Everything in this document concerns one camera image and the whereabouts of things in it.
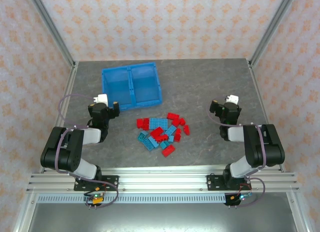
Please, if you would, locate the blue two-compartment bin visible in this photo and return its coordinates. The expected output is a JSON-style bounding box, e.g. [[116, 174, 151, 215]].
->
[[101, 61, 164, 112]]

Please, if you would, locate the brushed metal panel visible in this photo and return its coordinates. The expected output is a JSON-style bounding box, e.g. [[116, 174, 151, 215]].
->
[[26, 203, 300, 232]]

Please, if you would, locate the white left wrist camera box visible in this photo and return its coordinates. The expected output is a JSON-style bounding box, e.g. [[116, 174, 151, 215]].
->
[[91, 93, 110, 106]]

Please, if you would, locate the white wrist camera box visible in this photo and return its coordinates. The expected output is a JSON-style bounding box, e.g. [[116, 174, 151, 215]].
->
[[224, 94, 240, 105], [91, 93, 110, 106]]

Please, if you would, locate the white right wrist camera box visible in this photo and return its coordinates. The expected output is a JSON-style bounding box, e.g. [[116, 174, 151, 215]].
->
[[224, 94, 240, 105]]

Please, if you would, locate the aluminium table side rail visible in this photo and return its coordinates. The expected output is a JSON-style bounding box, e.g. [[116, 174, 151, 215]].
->
[[246, 58, 286, 173], [38, 61, 80, 174]]

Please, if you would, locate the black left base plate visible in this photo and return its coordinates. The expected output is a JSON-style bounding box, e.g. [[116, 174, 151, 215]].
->
[[73, 175, 120, 192]]

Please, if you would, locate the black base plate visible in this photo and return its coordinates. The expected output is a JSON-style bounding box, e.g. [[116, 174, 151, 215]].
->
[[206, 174, 253, 192], [73, 175, 120, 192]]

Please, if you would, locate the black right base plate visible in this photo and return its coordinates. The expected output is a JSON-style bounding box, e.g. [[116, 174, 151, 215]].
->
[[206, 174, 253, 192]]

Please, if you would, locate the aluminium mounting rail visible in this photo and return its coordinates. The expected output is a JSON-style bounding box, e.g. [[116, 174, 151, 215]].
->
[[26, 166, 301, 194]]

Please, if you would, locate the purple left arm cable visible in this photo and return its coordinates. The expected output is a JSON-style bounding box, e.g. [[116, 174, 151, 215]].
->
[[54, 93, 120, 209]]

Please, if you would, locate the aluminium frame post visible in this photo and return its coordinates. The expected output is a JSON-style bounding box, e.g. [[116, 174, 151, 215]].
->
[[26, 0, 77, 68], [248, 0, 300, 68]]

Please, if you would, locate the slotted grey cable duct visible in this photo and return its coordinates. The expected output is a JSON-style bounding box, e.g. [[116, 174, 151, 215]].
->
[[36, 194, 227, 204]]

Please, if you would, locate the aluminium frame leg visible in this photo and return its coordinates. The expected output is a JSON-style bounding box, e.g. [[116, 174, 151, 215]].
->
[[286, 192, 312, 232], [12, 192, 38, 232]]

